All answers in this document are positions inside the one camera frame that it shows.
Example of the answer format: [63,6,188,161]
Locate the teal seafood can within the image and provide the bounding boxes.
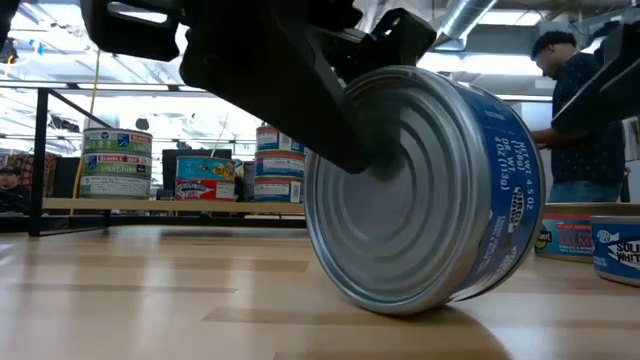
[175,155,237,182]

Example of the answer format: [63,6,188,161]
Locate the slanted silver duct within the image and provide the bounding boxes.
[432,0,501,51]

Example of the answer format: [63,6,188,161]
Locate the black metal shelf frame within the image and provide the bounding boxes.
[0,87,307,237]

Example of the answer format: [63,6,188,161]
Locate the person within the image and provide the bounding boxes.
[0,164,32,215]
[529,29,627,204]

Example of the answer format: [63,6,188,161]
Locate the blue albacore tuna can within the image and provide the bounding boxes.
[303,64,546,316]
[591,215,640,288]

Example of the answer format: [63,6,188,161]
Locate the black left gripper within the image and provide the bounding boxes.
[179,0,401,175]

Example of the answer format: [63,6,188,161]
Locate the light wooden shelf board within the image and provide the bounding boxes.
[42,197,307,216]

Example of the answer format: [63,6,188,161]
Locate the black ceiling spotlight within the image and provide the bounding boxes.
[0,37,19,65]

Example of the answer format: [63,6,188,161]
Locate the dark cabinet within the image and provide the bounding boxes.
[52,157,81,199]

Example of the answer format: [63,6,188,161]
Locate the green white light tuna can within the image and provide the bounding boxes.
[82,127,154,157]
[78,174,152,200]
[81,152,153,180]

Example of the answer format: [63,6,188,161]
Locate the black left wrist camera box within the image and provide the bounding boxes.
[367,7,439,69]

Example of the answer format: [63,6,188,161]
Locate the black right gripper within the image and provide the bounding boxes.
[552,22,640,132]

